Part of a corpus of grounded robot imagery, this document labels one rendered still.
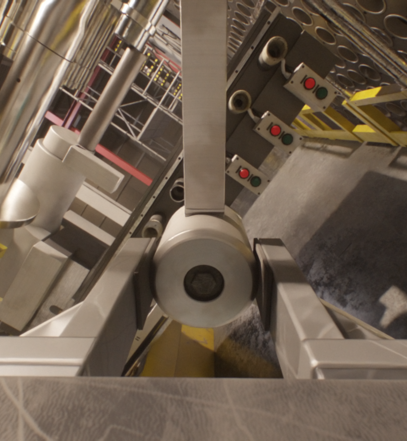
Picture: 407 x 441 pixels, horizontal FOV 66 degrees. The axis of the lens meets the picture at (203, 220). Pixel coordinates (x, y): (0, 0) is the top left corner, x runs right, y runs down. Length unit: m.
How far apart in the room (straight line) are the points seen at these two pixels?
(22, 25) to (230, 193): 2.75
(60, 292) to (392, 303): 1.39
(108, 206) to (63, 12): 7.44
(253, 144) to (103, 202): 7.40
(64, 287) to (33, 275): 0.20
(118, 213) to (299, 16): 6.20
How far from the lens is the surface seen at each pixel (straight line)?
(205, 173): 0.15
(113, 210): 8.38
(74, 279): 1.58
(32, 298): 1.53
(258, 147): 1.17
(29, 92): 1.13
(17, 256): 1.56
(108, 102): 1.41
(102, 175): 1.35
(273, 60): 1.03
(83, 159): 1.37
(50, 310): 1.71
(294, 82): 1.11
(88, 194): 8.49
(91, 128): 1.43
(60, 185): 1.45
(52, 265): 1.42
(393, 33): 3.04
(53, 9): 1.12
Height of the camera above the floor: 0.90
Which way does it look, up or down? 9 degrees down
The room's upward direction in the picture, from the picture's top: 56 degrees counter-clockwise
